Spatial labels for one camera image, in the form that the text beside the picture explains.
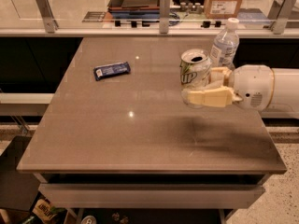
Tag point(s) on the metal glass bracket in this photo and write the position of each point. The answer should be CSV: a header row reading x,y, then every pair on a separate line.
x,y
284,13
50,24
164,16

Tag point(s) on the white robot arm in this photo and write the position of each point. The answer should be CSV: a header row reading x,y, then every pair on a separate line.
x,y
285,98

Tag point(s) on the brown cardboard box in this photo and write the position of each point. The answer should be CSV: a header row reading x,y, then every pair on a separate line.
x,y
221,9

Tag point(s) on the middle metal glass bracket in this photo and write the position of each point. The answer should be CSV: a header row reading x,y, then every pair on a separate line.
x,y
164,16

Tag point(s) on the right metal glass bracket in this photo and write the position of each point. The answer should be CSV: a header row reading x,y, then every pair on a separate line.
x,y
284,13

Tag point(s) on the blue snack bar wrapper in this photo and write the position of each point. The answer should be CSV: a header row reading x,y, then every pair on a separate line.
x,y
111,70

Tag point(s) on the open dark box with papers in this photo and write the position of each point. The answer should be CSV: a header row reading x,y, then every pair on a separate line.
x,y
134,9

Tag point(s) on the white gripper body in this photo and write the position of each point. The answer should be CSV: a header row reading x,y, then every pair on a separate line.
x,y
252,85

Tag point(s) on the white green 7up can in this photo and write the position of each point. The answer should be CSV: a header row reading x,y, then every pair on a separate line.
x,y
195,67

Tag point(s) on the clear plastic water bottle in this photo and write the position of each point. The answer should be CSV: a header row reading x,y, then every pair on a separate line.
x,y
225,45

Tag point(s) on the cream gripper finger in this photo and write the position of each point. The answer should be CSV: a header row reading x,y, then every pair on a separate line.
x,y
220,75
219,97

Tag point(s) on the can under table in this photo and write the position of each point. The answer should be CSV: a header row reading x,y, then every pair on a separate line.
x,y
89,220

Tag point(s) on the grey table drawer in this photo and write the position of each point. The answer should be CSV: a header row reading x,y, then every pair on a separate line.
x,y
155,196

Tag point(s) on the left metal glass bracket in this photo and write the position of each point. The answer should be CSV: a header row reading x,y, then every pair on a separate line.
x,y
50,24

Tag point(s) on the snack bag under table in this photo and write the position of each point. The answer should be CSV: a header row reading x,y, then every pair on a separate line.
x,y
47,213

